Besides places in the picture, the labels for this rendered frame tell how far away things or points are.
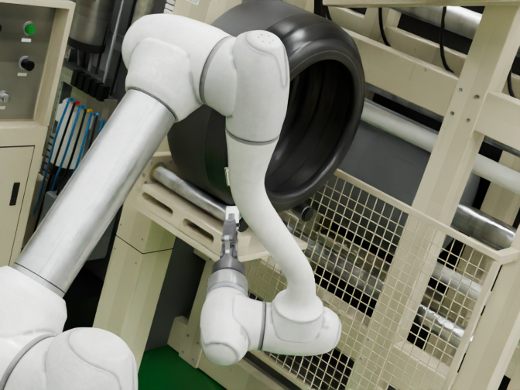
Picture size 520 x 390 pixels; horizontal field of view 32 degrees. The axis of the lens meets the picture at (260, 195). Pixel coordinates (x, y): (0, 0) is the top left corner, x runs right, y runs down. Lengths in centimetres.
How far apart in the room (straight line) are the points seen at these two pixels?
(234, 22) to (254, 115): 78
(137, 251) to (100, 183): 120
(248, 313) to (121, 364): 53
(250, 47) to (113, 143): 29
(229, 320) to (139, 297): 98
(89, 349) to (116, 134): 39
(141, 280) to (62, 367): 141
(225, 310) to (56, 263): 47
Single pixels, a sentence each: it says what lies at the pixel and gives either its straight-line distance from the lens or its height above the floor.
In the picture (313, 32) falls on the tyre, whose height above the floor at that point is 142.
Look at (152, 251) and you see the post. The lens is 278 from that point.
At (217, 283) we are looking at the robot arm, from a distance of 197.
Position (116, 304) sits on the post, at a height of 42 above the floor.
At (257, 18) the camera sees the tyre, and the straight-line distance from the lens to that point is 235.
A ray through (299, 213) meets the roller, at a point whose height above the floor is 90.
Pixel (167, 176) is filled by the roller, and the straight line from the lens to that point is 254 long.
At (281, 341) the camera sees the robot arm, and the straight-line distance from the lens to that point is 191.
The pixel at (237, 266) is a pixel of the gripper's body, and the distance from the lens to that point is 202.
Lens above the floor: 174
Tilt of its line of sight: 19 degrees down
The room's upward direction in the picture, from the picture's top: 17 degrees clockwise
